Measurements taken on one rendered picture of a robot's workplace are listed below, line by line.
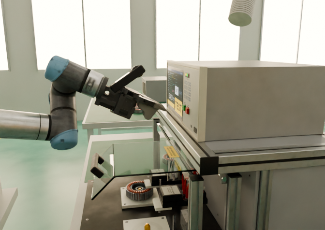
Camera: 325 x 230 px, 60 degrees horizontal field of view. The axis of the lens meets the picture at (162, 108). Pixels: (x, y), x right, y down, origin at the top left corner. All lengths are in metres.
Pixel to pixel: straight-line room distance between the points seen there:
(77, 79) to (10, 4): 5.04
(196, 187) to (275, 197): 0.22
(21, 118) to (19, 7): 5.02
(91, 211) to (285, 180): 0.70
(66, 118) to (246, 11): 1.53
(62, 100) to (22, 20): 4.91
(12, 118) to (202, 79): 0.50
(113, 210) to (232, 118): 0.59
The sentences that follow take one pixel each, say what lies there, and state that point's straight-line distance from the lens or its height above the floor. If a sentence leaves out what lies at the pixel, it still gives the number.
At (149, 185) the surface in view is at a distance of 1.17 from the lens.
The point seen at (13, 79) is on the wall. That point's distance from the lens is 5.82.
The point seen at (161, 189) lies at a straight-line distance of 0.94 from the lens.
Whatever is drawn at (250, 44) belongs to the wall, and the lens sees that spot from 6.23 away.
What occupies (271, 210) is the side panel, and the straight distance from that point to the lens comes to 0.84.
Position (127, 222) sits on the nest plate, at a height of 0.78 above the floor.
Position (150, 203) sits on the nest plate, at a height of 0.78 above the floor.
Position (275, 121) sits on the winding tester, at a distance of 0.86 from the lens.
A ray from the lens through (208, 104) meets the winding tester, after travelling 0.76.
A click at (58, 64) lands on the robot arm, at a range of 0.83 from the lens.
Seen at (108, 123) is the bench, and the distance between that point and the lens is 2.46.
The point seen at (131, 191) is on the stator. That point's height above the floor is 0.82.
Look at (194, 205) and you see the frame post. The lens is 0.74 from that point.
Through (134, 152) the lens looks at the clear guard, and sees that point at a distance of 0.84.
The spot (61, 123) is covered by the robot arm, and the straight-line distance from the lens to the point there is 0.84.
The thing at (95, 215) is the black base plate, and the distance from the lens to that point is 1.12.
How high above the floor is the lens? 1.36
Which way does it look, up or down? 12 degrees down
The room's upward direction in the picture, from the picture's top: straight up
